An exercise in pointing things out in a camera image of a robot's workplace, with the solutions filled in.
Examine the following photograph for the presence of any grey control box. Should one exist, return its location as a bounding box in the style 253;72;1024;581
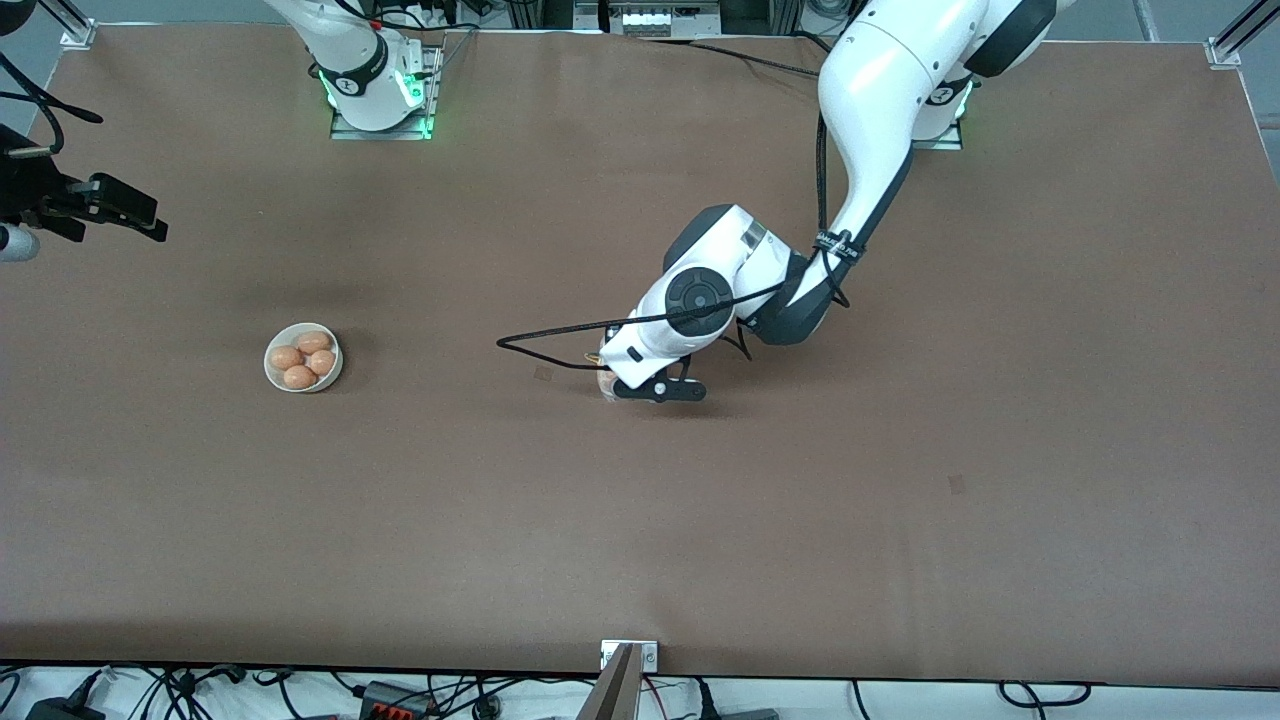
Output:
600;0;723;39

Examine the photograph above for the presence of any cream round bowl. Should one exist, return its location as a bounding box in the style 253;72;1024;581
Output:
264;322;344;394

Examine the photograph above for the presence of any black orange connector block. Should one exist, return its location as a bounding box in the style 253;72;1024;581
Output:
360;680;436;720

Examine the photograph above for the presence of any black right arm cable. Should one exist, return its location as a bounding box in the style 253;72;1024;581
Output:
0;50;104;156

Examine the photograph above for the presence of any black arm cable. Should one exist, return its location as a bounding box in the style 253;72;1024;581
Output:
0;50;104;156
496;110;866;373

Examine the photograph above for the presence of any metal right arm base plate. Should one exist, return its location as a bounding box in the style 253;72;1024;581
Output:
330;108;437;141

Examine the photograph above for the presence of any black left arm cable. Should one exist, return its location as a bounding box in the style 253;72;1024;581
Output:
496;110;866;373

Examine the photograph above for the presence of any black table cable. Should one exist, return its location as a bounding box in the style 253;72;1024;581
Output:
640;36;826;77

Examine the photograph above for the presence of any metal table edge bracket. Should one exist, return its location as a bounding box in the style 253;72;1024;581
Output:
600;640;659;673

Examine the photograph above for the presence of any grey camera mount pole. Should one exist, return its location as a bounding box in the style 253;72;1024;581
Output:
575;643;641;720

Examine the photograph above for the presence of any black looped cable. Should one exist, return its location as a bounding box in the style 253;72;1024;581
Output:
1000;682;1091;709

